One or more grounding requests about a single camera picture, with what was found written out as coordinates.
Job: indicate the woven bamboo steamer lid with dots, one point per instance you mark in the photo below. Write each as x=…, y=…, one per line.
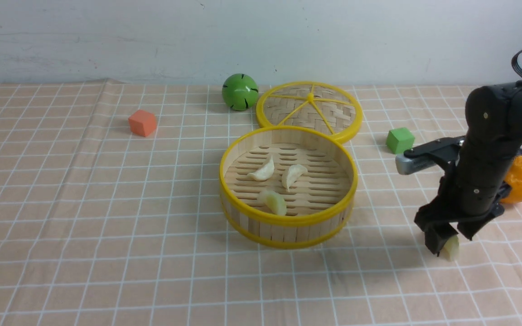
x=313, y=105

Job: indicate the green ball black stripes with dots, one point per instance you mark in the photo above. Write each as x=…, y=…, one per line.
x=240, y=92

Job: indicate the green foam cube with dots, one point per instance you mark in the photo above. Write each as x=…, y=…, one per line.
x=399, y=140

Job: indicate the peach checkered tablecloth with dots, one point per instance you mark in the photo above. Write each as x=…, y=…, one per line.
x=102, y=227

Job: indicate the orange foam cube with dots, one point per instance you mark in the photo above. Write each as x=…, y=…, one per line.
x=142, y=123

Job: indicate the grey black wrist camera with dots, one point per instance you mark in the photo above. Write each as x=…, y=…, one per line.
x=440, y=152

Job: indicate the bamboo steamer tray yellow rim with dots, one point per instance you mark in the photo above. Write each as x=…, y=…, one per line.
x=319, y=203

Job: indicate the pale green dumpling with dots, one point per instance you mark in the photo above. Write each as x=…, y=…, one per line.
x=450, y=250
x=274, y=201

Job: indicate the white dumpling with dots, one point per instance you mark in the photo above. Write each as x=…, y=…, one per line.
x=292, y=174
x=265, y=171

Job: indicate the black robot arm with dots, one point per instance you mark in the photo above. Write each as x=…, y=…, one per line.
x=475, y=166

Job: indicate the orange yellow toy pear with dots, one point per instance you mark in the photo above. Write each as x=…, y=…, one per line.
x=514, y=179

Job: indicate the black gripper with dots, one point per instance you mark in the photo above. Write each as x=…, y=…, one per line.
x=458, y=207

